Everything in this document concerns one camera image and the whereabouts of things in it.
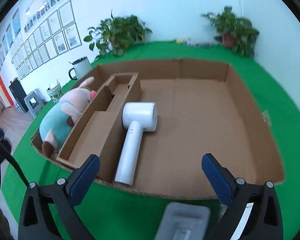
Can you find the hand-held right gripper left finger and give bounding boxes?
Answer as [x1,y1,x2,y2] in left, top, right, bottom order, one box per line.
[18,154,103,240]

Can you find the thick black cable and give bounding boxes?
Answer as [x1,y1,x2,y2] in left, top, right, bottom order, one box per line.
[0,132,31,188]

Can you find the small printed packet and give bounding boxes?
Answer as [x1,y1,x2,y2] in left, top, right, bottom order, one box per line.
[185,41,212,48]

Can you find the green and white straw cup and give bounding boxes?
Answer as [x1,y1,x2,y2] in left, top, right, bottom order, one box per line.
[46,79,63,103]

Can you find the grey plastic stool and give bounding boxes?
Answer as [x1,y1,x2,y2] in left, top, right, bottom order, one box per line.
[23,89,44,118]

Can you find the green plant in red pot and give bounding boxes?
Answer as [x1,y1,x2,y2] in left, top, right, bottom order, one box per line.
[202,6,260,58]

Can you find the framed wall certificates group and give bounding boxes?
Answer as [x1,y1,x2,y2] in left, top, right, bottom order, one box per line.
[11,0,82,80]

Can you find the white mug with black rim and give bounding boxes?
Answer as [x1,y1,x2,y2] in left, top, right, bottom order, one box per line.
[69,57,92,80]

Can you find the pink pig plush toy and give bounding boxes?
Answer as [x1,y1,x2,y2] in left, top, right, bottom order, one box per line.
[39,77,97,159]

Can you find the blue wall posters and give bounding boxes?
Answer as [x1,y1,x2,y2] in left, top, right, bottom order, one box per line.
[0,7,22,68]

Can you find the white hair dryer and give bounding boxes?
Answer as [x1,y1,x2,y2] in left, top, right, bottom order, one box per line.
[114,102,158,186]

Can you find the large cardboard box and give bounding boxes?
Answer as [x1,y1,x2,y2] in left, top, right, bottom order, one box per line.
[31,58,285,200]

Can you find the bushy potted green plant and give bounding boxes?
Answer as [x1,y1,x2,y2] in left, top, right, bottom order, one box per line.
[84,11,153,58]

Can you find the green and white medicine box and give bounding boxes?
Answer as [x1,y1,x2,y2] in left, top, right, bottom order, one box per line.
[236,201,254,230]

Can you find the narrow cardboard box insert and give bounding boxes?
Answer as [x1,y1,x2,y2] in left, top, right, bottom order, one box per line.
[56,72,142,183]

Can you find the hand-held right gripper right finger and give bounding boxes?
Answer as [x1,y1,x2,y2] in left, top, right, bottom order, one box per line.
[201,152,284,240]

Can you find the grey folding phone stand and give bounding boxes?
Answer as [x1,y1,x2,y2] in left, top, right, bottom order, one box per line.
[154,202,212,240]

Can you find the black cabinet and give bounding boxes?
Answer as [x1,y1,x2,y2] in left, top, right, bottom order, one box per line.
[9,78,29,113]

